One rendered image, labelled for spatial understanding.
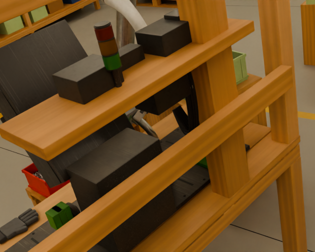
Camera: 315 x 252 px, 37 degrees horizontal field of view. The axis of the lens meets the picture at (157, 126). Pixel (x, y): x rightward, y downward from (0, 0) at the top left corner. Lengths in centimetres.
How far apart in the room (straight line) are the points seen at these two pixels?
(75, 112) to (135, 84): 20
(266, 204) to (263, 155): 113
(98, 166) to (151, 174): 24
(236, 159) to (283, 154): 35
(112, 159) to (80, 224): 37
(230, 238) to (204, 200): 112
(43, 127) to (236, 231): 198
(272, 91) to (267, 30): 26
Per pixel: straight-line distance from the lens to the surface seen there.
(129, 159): 163
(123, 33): 255
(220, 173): 188
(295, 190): 239
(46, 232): 201
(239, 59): 295
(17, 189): 410
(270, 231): 306
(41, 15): 791
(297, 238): 257
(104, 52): 137
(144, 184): 147
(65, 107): 139
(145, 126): 189
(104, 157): 168
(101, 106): 133
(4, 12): 116
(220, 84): 171
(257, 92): 182
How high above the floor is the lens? 211
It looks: 29 degrees down
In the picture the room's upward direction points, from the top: 13 degrees counter-clockwise
